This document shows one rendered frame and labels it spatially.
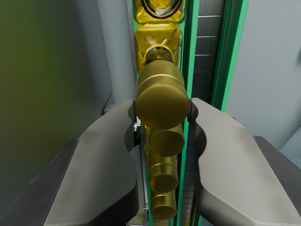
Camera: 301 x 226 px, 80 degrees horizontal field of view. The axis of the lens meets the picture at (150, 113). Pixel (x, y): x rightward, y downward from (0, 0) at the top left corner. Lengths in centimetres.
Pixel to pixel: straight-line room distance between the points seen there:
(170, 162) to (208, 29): 30
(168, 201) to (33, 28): 24
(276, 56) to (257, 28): 11
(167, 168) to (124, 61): 42
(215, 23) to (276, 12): 23
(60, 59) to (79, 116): 8
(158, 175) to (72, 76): 17
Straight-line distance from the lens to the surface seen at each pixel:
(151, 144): 17
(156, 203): 25
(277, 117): 78
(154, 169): 21
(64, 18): 28
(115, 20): 55
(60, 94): 24
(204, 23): 42
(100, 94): 48
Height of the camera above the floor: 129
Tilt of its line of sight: 57 degrees down
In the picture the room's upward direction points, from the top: 178 degrees counter-clockwise
